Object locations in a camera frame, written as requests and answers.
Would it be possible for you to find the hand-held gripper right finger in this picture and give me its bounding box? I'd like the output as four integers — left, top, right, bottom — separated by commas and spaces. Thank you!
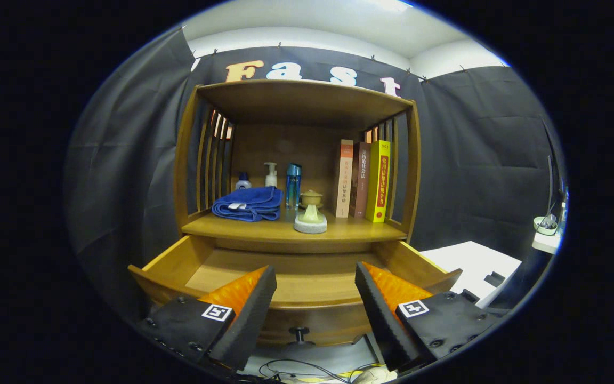
354, 261, 502, 373

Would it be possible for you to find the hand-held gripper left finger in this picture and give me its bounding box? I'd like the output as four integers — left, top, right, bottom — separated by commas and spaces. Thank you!
135, 265, 278, 372

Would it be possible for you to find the wooden drawer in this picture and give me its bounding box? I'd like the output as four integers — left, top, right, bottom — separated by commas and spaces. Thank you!
127, 235, 463, 347

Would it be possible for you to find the blue towel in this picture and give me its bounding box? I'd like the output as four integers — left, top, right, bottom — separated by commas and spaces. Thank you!
212, 186, 284, 222

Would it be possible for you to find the wooden countertop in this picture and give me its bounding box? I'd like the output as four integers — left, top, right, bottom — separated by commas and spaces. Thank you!
181, 208, 409, 245

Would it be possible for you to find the wooden cabinet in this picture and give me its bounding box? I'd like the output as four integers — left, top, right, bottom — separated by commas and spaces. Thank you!
127, 79, 463, 347

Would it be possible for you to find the white table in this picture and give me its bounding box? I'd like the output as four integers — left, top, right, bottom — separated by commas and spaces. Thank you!
422, 241, 523, 309

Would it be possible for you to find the tan lidded tea bowl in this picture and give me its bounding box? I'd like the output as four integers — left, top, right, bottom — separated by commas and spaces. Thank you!
299, 189, 325, 210

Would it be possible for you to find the yellow book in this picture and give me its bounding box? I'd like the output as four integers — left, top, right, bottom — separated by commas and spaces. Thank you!
366, 140, 392, 223

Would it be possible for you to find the blue glass bottle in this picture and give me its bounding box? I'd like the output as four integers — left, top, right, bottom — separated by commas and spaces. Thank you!
285, 163, 302, 210

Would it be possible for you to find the brown book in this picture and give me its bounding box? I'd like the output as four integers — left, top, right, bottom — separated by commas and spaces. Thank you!
350, 142, 371, 218

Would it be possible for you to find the orange and white book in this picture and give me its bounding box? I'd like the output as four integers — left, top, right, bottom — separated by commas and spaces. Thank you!
334, 139, 354, 218

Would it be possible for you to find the white desk lamp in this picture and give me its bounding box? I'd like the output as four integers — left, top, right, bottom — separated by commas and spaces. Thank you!
532, 155, 562, 236

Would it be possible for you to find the black floor cable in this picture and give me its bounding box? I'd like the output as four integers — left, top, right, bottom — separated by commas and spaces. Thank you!
259, 360, 382, 382

